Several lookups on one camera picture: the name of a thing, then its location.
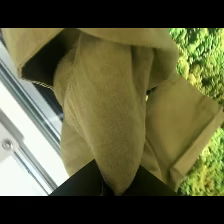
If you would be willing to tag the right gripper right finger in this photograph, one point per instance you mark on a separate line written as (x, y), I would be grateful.
(150, 185)

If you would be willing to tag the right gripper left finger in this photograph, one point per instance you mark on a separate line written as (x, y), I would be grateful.
(81, 183)

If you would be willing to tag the mustard yellow shirt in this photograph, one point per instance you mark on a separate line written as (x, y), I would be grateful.
(110, 110)

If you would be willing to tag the silver frame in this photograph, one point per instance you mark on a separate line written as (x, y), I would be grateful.
(20, 160)

